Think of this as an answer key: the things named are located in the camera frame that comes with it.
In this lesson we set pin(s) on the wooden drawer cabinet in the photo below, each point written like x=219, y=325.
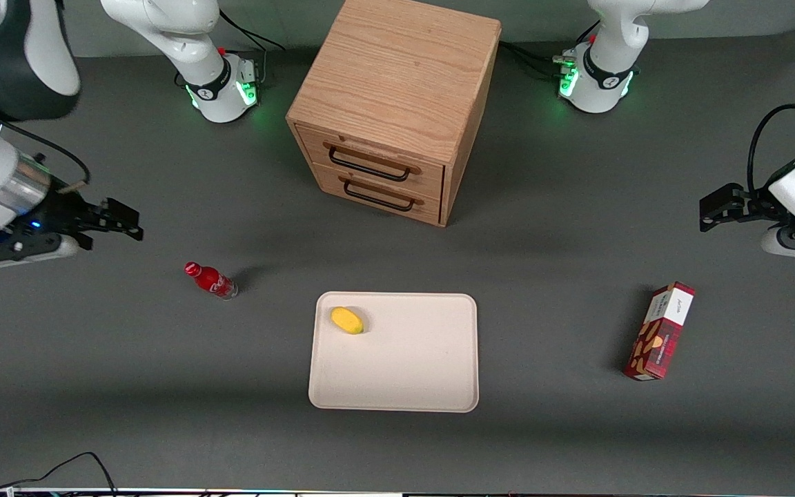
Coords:
x=397, y=69

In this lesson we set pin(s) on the wooden drawer front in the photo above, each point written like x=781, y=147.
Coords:
x=432, y=210
x=432, y=181

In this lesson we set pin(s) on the yellow mango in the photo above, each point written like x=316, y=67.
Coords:
x=347, y=320

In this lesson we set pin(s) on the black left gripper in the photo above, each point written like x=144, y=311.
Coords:
x=754, y=204

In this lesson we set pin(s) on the red coke bottle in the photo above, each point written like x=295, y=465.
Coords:
x=210, y=280

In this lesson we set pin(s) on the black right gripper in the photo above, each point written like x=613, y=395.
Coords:
x=64, y=210

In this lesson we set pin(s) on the beige plastic tray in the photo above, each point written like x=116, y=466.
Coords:
x=411, y=366

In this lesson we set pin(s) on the red plaid cookie box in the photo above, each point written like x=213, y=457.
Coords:
x=658, y=338

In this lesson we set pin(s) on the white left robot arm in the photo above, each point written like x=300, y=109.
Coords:
x=604, y=90

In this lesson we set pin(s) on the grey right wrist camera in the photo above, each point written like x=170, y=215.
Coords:
x=25, y=250

